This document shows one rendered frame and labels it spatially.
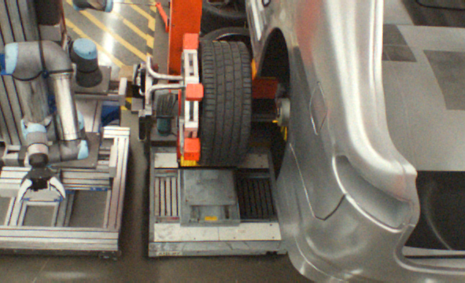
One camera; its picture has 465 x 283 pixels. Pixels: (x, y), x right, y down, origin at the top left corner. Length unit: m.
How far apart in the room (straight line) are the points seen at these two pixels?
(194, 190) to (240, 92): 0.91
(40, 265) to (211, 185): 1.08
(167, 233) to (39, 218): 0.73
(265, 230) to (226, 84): 1.13
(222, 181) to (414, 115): 1.19
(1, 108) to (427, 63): 2.24
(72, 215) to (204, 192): 0.77
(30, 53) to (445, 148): 2.00
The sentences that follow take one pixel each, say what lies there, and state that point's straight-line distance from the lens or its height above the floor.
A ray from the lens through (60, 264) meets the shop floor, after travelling 3.21.
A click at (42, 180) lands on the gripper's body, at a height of 1.23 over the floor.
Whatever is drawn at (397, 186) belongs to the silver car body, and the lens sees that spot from 1.71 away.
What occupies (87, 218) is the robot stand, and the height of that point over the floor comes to 0.21.
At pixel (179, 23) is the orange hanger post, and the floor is 1.08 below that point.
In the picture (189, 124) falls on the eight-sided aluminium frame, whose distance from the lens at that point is 2.50.
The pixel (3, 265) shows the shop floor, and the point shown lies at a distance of 3.27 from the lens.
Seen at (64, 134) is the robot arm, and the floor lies 1.19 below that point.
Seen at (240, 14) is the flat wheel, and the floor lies 0.51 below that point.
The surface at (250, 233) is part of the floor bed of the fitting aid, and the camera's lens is 3.23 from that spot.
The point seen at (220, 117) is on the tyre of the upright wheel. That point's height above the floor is 1.04.
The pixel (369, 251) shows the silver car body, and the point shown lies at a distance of 1.95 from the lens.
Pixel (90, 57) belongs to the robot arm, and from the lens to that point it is 2.78.
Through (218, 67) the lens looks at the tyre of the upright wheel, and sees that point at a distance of 2.51.
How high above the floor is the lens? 2.82
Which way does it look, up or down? 49 degrees down
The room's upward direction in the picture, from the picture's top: 11 degrees clockwise
